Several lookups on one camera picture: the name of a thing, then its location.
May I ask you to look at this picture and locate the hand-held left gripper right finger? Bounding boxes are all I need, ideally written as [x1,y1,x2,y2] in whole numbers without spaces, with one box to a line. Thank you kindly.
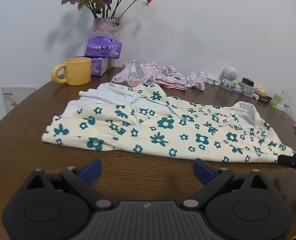
[180,158,272,210]

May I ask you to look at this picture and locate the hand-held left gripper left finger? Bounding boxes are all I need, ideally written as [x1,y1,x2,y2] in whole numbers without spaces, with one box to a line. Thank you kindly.
[26,158,113,210]

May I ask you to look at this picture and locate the cream dress with green flowers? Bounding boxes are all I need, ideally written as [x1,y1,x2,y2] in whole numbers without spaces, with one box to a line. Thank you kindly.
[41,82,296,164]

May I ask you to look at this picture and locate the white power strip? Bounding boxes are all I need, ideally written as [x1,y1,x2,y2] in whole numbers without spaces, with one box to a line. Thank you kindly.
[275,102,292,113]

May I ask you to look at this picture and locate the green spray bottle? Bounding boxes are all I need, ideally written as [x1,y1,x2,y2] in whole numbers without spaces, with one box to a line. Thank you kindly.
[271,92,283,108]

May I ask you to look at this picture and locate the grey printed tin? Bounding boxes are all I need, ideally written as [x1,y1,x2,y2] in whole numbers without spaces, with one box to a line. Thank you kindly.
[240,81,257,97]

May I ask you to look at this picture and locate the pink knit garment purple cuffs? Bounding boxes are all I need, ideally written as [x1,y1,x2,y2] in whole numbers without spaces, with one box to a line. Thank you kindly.
[160,80,188,92]

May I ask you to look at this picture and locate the pink floral ruffled garment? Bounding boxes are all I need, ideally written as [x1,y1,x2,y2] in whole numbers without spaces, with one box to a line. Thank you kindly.
[143,61,208,91]

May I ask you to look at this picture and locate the white robot-shaped speaker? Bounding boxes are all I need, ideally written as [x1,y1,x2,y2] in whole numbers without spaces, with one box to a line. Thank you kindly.
[221,66,238,91]

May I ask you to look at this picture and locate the yellow mug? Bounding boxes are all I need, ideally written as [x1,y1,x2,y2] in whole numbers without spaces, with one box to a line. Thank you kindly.
[50,57,92,86]

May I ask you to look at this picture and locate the white printed carton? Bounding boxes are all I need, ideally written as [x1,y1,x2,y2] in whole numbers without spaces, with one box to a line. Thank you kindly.
[1,85,37,113]

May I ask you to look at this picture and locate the purple tissue pack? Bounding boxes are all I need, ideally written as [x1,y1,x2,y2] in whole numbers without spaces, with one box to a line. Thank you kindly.
[84,31,123,59]
[90,57,109,77]

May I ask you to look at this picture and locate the pale pink textured vase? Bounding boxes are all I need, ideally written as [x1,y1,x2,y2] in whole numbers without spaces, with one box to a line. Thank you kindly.
[92,17,120,40]

